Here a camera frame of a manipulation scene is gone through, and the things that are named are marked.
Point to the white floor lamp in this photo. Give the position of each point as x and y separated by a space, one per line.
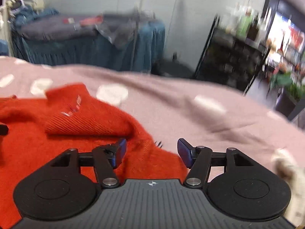
138 28

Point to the grey towel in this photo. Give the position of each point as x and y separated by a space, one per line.
124 31

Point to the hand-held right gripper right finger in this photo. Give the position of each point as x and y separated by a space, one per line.
184 150

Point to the massage bed with blue skirt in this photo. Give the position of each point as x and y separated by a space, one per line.
78 50

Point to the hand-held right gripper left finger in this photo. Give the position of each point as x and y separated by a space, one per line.
121 148

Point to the white spotted cloth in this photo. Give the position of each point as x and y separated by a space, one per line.
292 179

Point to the green potted plant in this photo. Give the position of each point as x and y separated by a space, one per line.
288 82

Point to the row of bottles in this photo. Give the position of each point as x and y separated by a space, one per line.
245 23

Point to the shelf of colourful products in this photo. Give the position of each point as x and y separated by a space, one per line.
289 43

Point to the red cloth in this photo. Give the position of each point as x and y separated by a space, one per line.
91 21

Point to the orange knit sweater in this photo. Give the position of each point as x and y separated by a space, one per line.
35 152

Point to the black trolley cart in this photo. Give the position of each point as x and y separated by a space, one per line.
228 62

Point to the blue cloth pile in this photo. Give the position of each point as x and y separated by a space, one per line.
31 16

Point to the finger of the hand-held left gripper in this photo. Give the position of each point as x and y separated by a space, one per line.
3 129

